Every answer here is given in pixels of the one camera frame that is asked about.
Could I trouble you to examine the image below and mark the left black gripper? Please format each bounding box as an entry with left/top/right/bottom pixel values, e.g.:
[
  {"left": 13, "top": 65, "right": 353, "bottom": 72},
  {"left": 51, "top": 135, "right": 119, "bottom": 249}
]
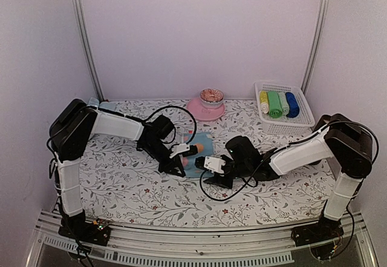
[{"left": 142, "top": 140, "right": 186, "bottom": 177}]

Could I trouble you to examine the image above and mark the blue orange dotted towel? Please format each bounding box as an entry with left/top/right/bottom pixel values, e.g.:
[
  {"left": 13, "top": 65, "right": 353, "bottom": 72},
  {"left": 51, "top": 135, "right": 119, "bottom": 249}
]
[{"left": 182, "top": 131, "right": 214, "bottom": 179}]

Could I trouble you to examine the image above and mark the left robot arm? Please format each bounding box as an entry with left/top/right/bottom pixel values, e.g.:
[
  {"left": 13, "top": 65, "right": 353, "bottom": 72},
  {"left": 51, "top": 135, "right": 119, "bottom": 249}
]
[{"left": 47, "top": 99, "right": 185, "bottom": 239}]

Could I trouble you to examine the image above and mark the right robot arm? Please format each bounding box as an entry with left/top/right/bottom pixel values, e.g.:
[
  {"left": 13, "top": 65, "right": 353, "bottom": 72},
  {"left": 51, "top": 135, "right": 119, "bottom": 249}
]
[{"left": 195, "top": 114, "right": 379, "bottom": 240}]

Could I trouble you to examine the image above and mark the floral tablecloth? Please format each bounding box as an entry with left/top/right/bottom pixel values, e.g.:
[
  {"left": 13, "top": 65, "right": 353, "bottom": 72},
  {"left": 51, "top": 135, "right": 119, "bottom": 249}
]
[{"left": 80, "top": 100, "right": 335, "bottom": 228}]

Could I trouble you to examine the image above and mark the light blue towel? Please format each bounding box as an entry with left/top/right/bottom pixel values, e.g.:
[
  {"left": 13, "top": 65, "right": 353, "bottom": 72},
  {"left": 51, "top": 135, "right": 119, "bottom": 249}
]
[{"left": 88, "top": 97, "right": 117, "bottom": 111}]

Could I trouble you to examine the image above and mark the pink plate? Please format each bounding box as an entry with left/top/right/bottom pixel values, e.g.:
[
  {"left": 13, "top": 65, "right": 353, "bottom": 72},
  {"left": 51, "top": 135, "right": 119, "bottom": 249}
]
[{"left": 186, "top": 97, "right": 226, "bottom": 122}]

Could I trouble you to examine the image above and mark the yellow rolled towel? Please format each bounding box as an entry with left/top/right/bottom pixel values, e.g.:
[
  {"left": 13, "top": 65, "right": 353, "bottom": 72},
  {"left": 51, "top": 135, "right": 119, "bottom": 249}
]
[{"left": 259, "top": 90, "right": 270, "bottom": 114}]

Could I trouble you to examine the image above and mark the white plastic basket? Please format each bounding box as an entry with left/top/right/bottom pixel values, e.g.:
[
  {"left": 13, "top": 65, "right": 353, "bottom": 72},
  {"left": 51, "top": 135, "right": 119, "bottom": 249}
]
[{"left": 254, "top": 81, "right": 315, "bottom": 136}]

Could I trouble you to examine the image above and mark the pale green rolled towel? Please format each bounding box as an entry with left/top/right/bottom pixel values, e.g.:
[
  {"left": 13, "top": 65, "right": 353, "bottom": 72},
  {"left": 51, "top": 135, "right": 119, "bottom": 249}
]
[{"left": 278, "top": 92, "right": 290, "bottom": 116}]

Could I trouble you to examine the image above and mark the patterned bowl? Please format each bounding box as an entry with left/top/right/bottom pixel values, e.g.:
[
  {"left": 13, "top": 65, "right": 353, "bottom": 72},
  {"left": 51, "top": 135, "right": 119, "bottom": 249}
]
[{"left": 199, "top": 88, "right": 224, "bottom": 108}]

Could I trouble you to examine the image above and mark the blue rolled towel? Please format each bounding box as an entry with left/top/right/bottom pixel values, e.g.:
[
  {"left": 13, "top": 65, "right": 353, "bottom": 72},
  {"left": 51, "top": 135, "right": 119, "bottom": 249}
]
[{"left": 285, "top": 92, "right": 300, "bottom": 118}]

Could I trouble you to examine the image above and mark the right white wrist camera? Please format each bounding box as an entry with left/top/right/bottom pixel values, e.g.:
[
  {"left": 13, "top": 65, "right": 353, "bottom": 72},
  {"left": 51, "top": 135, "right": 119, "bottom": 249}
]
[{"left": 194, "top": 156, "right": 226, "bottom": 175}]

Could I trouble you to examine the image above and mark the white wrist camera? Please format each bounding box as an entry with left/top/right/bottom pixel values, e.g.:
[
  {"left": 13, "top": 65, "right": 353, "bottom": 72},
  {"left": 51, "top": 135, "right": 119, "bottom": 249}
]
[
  {"left": 194, "top": 156, "right": 226, "bottom": 175},
  {"left": 169, "top": 143, "right": 204, "bottom": 158}
]

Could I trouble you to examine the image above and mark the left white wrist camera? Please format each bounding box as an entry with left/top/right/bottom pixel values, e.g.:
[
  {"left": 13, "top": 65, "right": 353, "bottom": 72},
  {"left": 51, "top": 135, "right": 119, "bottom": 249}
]
[{"left": 169, "top": 143, "right": 204, "bottom": 158}]

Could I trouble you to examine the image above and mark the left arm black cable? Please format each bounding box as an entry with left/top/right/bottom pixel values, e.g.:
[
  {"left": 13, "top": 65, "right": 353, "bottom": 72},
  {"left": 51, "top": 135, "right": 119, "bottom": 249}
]
[{"left": 148, "top": 105, "right": 198, "bottom": 147}]

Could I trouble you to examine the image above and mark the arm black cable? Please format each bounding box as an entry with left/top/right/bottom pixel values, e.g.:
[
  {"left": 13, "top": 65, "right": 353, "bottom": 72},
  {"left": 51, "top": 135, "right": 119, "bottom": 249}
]
[
  {"left": 148, "top": 105, "right": 198, "bottom": 147},
  {"left": 199, "top": 120, "right": 380, "bottom": 202}
]

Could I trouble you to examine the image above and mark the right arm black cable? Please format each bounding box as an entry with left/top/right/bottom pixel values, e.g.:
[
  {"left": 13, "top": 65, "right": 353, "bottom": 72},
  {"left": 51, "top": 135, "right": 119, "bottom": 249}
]
[{"left": 199, "top": 120, "right": 380, "bottom": 202}]

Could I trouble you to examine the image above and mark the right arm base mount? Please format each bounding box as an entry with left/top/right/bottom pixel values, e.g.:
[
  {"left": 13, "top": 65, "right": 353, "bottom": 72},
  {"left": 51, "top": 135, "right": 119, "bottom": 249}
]
[{"left": 291, "top": 217, "right": 344, "bottom": 246}]

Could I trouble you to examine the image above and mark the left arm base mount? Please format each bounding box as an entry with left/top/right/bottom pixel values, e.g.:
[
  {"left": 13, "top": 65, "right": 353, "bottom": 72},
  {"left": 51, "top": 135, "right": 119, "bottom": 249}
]
[{"left": 58, "top": 216, "right": 111, "bottom": 246}]

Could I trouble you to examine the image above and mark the aluminium front rail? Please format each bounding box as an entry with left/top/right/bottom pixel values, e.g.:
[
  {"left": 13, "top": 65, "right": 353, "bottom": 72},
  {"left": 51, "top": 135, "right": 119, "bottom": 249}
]
[{"left": 26, "top": 211, "right": 379, "bottom": 266}]

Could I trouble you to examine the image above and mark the left aluminium post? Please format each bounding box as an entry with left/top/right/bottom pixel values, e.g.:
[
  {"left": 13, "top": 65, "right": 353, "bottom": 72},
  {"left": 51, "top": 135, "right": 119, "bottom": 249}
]
[{"left": 72, "top": 0, "right": 105, "bottom": 101}]

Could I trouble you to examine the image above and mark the aluminium post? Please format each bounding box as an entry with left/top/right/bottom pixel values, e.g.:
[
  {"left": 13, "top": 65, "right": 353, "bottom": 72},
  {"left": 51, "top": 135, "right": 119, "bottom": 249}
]
[
  {"left": 301, "top": 0, "right": 330, "bottom": 94},
  {"left": 72, "top": 0, "right": 105, "bottom": 101}
]

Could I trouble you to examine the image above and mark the right aluminium post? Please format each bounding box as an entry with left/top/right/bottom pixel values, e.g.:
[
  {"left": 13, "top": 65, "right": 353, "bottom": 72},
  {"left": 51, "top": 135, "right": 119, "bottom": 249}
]
[{"left": 301, "top": 0, "right": 330, "bottom": 94}]

